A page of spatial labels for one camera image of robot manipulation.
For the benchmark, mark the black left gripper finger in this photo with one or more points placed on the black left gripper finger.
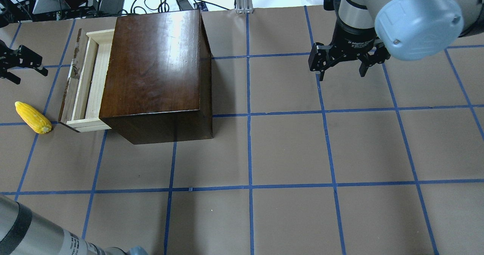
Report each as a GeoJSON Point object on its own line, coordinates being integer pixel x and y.
{"type": "Point", "coordinates": [11, 77]}
{"type": "Point", "coordinates": [27, 58]}

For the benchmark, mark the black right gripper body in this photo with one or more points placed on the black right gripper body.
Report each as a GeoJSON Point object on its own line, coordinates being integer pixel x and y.
{"type": "Point", "coordinates": [354, 39]}

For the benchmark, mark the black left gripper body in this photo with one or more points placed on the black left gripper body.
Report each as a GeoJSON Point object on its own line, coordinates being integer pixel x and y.
{"type": "Point", "coordinates": [18, 60]}

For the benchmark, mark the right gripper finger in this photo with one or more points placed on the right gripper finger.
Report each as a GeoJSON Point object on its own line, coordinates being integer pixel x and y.
{"type": "Point", "coordinates": [380, 55]}
{"type": "Point", "coordinates": [319, 58]}

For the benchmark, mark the yellow corn cob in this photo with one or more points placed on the yellow corn cob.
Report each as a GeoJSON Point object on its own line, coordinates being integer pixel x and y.
{"type": "Point", "coordinates": [33, 118]}

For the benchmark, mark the light wood drawer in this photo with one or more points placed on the light wood drawer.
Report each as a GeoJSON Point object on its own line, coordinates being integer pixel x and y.
{"type": "Point", "coordinates": [84, 89]}

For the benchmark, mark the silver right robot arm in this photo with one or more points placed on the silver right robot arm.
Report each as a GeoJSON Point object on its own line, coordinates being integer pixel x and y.
{"type": "Point", "coordinates": [410, 29]}

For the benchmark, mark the black electronics clutter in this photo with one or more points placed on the black electronics clutter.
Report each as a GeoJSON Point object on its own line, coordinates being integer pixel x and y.
{"type": "Point", "coordinates": [16, 11]}

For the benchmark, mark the dark brown wooden cabinet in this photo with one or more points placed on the dark brown wooden cabinet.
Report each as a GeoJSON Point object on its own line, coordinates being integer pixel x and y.
{"type": "Point", "coordinates": [158, 86]}

